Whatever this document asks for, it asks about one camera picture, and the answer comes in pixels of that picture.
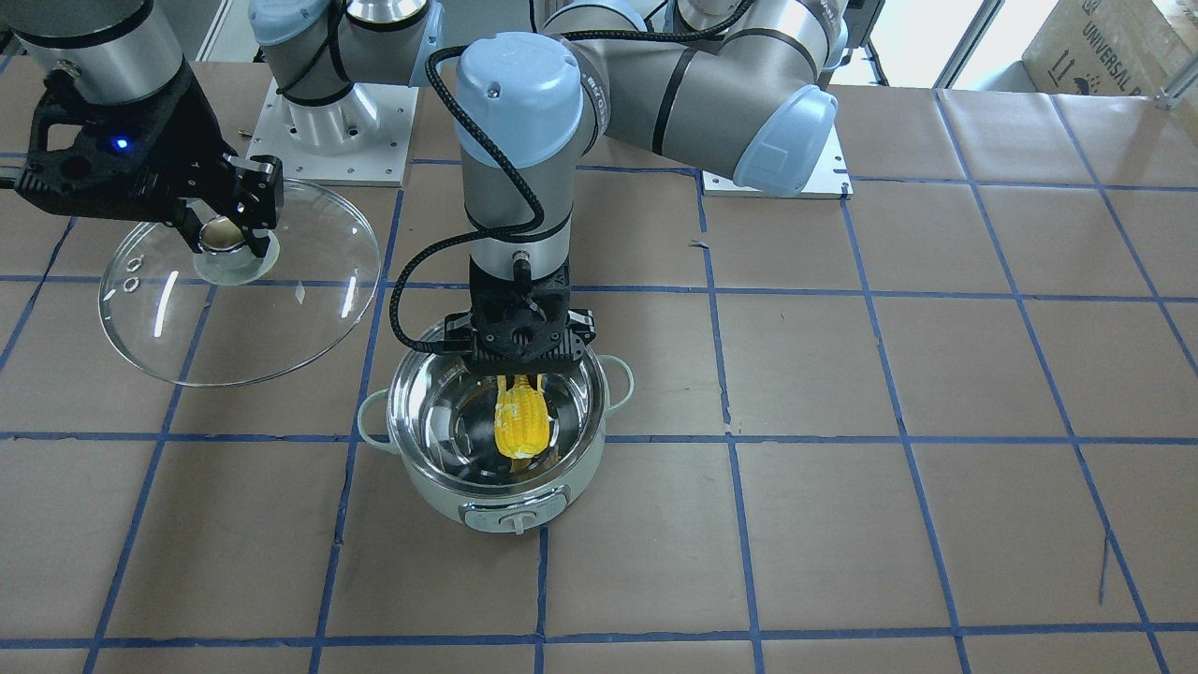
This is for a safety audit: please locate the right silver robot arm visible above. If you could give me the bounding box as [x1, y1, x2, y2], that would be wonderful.
[4, 1, 444, 263]

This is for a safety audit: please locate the cardboard box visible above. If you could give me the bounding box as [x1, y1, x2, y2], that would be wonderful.
[1022, 1, 1197, 95]

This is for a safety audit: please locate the yellow corn cob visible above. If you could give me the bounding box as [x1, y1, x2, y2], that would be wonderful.
[494, 374, 551, 460]

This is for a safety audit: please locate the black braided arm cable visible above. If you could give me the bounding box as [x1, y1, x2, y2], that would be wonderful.
[388, 0, 760, 356]

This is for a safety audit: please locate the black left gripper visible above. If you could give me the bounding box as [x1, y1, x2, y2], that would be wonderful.
[444, 263, 595, 401]

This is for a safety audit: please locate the glass pot lid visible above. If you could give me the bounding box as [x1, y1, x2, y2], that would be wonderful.
[98, 180, 382, 388]

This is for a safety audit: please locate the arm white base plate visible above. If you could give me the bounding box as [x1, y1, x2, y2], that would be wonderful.
[248, 81, 419, 187]
[700, 127, 855, 200]

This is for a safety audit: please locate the pale green electric pot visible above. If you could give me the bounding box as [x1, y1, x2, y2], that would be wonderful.
[357, 348, 635, 534]

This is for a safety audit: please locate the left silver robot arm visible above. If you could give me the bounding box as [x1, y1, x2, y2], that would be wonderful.
[444, 1, 847, 391]

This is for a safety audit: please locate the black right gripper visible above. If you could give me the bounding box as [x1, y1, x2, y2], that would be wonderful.
[13, 66, 284, 257]

